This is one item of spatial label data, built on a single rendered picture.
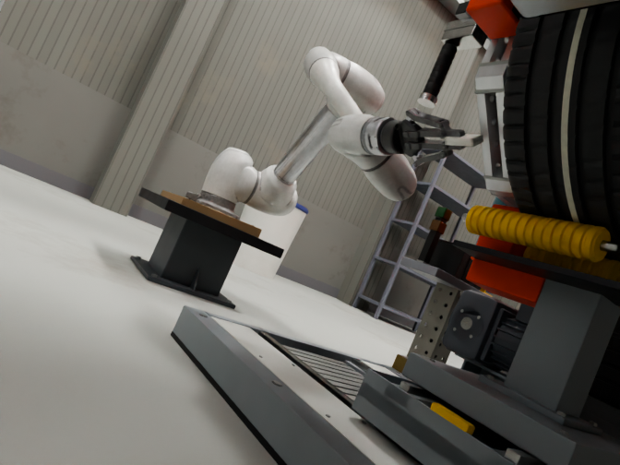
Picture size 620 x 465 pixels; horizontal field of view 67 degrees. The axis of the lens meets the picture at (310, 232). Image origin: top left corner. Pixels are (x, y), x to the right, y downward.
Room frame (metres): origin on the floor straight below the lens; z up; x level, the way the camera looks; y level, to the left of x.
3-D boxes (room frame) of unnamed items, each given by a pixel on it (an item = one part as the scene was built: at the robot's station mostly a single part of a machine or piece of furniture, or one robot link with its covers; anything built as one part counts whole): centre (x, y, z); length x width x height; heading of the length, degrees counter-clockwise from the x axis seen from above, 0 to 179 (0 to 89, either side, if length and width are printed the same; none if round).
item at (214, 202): (1.96, 0.43, 0.36); 0.22 x 0.18 x 0.06; 115
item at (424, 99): (1.08, -0.13, 0.83); 0.04 x 0.04 x 0.16
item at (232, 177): (1.97, 0.40, 0.50); 0.18 x 0.16 x 0.22; 116
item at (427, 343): (1.78, -0.59, 0.21); 0.10 x 0.10 x 0.42; 35
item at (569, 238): (0.84, -0.36, 0.51); 0.29 x 0.06 x 0.06; 35
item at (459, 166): (5.61, -1.38, 1.03); 1.10 x 0.45 x 2.06; 121
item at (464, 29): (1.06, -0.15, 0.93); 0.09 x 0.05 x 0.05; 35
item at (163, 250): (1.97, 0.41, 0.15); 0.50 x 0.50 x 0.30; 31
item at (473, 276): (0.96, -0.43, 0.48); 0.16 x 0.12 x 0.17; 35
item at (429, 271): (1.76, -0.57, 0.44); 0.43 x 0.17 x 0.03; 125
